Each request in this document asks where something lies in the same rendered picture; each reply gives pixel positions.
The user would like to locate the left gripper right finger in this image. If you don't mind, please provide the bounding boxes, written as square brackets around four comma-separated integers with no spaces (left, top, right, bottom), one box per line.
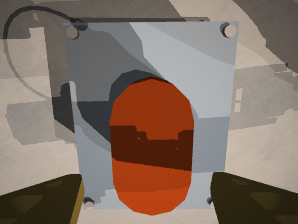
[210,172,298,224]

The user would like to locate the grey metal plate with hole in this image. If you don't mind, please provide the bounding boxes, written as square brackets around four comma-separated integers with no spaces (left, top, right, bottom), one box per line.
[63,21,239,210]

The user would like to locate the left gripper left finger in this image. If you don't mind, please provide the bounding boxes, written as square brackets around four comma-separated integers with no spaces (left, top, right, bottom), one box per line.
[0,174,85,224]

